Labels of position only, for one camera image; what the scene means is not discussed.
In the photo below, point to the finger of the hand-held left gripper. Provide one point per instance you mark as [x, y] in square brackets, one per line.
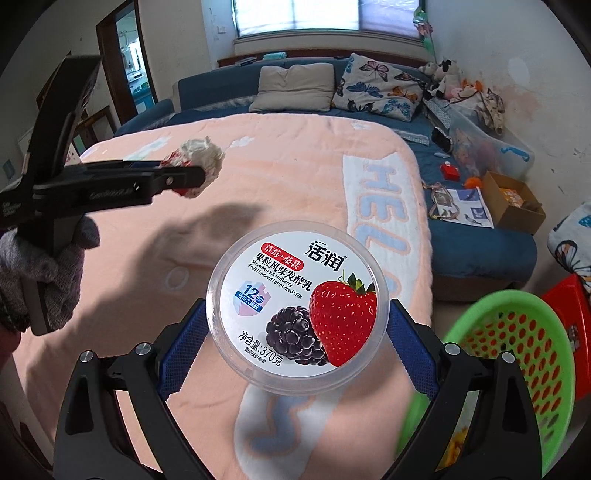
[120, 184]

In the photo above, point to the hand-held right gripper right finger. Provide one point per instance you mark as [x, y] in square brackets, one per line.
[411, 346]

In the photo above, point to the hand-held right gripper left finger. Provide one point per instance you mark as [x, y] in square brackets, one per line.
[184, 350]

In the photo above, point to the green plastic basket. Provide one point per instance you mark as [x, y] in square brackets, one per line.
[461, 318]

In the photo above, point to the white wrapper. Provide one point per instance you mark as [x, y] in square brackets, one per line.
[203, 154]

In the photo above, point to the clear yogurt tub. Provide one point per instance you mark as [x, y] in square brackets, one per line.
[295, 295]

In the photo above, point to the person's left hand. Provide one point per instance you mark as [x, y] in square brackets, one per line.
[69, 286]

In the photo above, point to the doorway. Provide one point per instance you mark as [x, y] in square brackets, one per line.
[134, 69]

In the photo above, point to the sheet of bird photos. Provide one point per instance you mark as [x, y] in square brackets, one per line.
[466, 207]

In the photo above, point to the red plastic basket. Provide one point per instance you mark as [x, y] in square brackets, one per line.
[568, 300]

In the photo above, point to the cardboard box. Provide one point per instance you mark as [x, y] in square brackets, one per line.
[512, 217]

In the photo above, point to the small orange toy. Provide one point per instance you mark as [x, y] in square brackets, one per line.
[472, 182]

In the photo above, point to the small red box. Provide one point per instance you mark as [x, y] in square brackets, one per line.
[449, 171]

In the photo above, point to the butterfly print cushion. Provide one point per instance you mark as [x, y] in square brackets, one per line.
[572, 240]

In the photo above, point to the beige pillow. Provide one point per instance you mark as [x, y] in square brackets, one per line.
[291, 87]

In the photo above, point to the black device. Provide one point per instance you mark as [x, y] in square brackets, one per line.
[442, 139]

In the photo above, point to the clear plastic storage box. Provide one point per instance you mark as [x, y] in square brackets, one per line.
[503, 152]

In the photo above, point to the beige cloth bag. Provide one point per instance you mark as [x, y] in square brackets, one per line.
[491, 113]

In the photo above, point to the pink and orange plush toy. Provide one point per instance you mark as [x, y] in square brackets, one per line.
[464, 92]

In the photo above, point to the butterfly print pillow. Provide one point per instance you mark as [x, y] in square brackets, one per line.
[374, 87]

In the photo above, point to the window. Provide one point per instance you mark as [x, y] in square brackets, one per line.
[323, 14]

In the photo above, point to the black and white cow plush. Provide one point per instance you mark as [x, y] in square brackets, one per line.
[443, 74]

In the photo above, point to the colourful toy windmill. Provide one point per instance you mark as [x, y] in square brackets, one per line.
[425, 30]

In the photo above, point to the wooden frame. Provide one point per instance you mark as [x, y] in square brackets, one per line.
[94, 129]

